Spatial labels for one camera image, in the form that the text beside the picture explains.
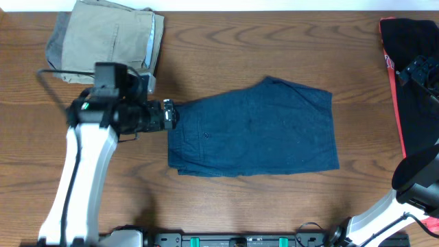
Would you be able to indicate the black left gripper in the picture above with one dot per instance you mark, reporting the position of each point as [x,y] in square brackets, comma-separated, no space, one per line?
[156,123]

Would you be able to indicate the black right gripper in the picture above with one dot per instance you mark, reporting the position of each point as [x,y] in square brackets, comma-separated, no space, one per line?
[421,71]

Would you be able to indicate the navy blue shorts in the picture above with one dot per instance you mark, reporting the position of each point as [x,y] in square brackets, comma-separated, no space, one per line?
[272,128]

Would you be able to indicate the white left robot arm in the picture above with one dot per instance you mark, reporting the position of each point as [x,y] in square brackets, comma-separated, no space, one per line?
[97,119]

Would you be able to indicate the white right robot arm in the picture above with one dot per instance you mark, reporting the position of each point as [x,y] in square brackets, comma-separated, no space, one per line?
[414,193]

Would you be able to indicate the black garment with red trim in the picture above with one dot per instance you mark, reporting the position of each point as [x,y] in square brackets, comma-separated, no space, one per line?
[416,115]

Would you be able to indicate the folded khaki shorts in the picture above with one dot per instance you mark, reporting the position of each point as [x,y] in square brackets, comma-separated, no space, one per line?
[103,31]

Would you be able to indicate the folded grey garment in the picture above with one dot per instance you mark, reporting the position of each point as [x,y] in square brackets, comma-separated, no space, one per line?
[53,49]

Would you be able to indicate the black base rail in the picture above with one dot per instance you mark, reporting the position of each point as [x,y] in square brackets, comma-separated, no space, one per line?
[178,240]

